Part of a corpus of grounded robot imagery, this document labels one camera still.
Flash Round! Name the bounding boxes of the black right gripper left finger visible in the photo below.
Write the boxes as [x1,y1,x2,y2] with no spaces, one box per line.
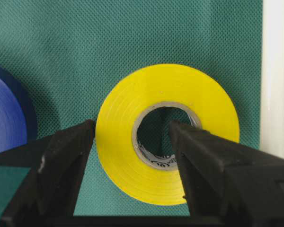
[0,120,95,227]

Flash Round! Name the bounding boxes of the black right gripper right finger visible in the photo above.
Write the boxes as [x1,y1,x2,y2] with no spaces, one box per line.
[169,121,284,227]

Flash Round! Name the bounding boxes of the yellow tape roll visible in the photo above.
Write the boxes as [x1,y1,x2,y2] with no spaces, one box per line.
[96,64,240,206]

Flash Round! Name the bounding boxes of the blue tape roll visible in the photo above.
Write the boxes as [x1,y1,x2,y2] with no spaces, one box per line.
[0,67,37,153]

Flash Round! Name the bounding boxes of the white rectangular plastic case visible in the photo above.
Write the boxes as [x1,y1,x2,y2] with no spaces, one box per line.
[260,0,284,158]

